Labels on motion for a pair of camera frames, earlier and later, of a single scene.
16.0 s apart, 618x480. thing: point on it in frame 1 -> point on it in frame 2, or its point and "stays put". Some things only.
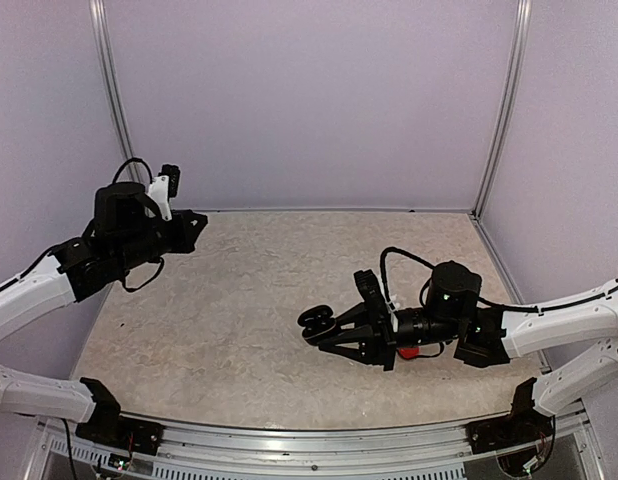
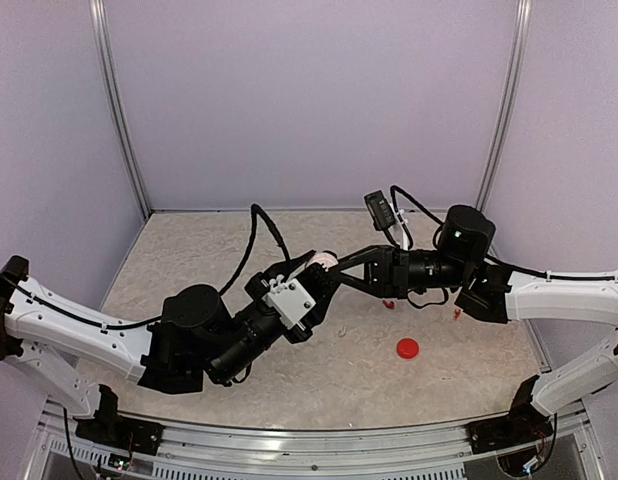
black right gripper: (379, 349) -> (387, 271)
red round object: (409, 352) stays put
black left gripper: (186, 237) -> (261, 281)
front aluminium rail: (211, 452) stays put
